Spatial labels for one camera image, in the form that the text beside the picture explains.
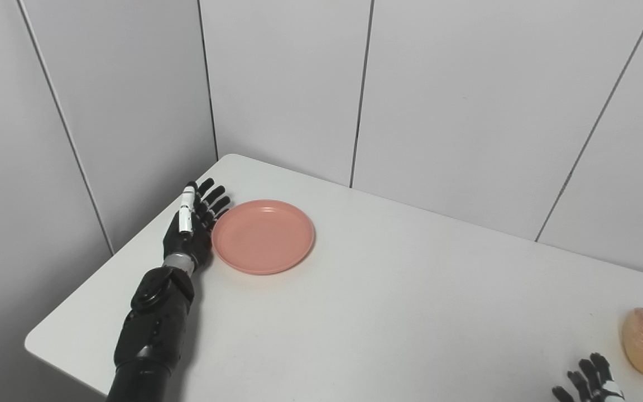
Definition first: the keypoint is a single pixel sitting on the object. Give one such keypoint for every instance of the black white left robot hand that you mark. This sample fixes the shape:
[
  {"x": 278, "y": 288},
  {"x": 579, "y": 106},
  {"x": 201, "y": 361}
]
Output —
[{"x": 187, "y": 237}]

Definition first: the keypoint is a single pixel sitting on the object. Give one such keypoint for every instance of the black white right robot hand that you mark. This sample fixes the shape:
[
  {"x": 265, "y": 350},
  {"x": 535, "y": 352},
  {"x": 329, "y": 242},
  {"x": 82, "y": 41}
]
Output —
[{"x": 595, "y": 385}]

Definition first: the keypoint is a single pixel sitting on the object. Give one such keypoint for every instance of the pink round plate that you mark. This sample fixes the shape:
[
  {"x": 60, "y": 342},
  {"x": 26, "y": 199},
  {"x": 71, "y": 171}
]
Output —
[{"x": 263, "y": 237}]

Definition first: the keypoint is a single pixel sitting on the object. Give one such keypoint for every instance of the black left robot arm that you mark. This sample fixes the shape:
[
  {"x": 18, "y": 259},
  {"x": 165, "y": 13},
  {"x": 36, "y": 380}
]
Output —
[{"x": 154, "y": 329}]

